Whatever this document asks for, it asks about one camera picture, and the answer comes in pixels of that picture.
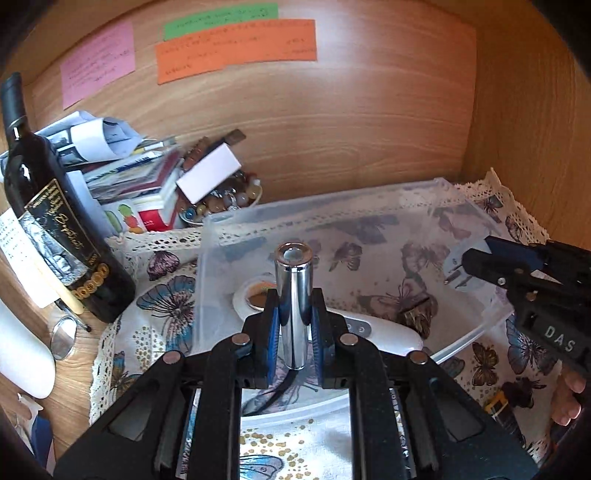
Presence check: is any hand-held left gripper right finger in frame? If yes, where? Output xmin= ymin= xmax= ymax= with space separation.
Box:
xmin=309 ymin=288 xmax=541 ymax=480

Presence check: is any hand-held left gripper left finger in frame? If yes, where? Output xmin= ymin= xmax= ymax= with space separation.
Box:
xmin=53 ymin=290 xmax=282 ymax=480

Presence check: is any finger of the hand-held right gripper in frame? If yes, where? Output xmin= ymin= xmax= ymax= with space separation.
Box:
xmin=482 ymin=235 xmax=556 ymax=265
xmin=462 ymin=248 xmax=546 ymax=290

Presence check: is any chrome metal cylinder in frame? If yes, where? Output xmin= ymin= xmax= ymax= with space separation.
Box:
xmin=274 ymin=241 xmax=315 ymax=371

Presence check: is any clear plastic container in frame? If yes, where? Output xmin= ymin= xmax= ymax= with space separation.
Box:
xmin=196 ymin=178 xmax=516 ymax=417

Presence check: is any person's right hand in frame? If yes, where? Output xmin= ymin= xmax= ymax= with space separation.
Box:
xmin=551 ymin=369 xmax=588 ymax=428

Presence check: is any white oval device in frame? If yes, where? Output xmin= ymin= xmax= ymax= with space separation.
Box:
xmin=232 ymin=276 xmax=424 ymax=357

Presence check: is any yellow black tool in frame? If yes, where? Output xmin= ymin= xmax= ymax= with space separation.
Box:
xmin=482 ymin=384 xmax=528 ymax=445

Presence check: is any butterfly lace tablecloth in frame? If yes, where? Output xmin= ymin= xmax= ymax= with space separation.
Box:
xmin=88 ymin=168 xmax=555 ymax=480

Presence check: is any bowl of beads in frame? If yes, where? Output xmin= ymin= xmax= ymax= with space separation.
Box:
xmin=177 ymin=130 xmax=264 ymax=228

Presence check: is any white blank card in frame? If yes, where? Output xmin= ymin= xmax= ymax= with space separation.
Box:
xmin=176 ymin=143 xmax=242 ymax=204

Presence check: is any colourful printed box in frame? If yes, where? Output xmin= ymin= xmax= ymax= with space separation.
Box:
xmin=103 ymin=198 xmax=186 ymax=236

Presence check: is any thin wooden brush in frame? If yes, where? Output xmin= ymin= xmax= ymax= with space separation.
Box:
xmin=54 ymin=285 xmax=92 ymax=334

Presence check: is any pile of papers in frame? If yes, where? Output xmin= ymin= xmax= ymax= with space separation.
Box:
xmin=45 ymin=109 xmax=186 ymax=205

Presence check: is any dark wine bottle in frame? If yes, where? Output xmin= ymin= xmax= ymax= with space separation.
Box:
xmin=0 ymin=71 xmax=137 ymax=324

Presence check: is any white rounded object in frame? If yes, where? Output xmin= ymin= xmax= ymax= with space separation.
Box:
xmin=0 ymin=300 xmax=57 ymax=400

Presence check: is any white printed paper sheet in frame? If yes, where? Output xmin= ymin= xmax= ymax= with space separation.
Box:
xmin=0 ymin=208 xmax=71 ymax=309

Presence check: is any orange paper note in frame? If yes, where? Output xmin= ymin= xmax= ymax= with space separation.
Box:
xmin=156 ymin=19 xmax=318 ymax=86

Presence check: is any green paper note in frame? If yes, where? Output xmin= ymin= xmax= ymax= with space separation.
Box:
xmin=163 ymin=2 xmax=280 ymax=41

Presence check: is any pink paper note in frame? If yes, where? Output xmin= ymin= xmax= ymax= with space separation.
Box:
xmin=60 ymin=21 xmax=136 ymax=110

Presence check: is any metal ring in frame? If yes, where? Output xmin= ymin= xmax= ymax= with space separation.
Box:
xmin=49 ymin=316 xmax=80 ymax=361

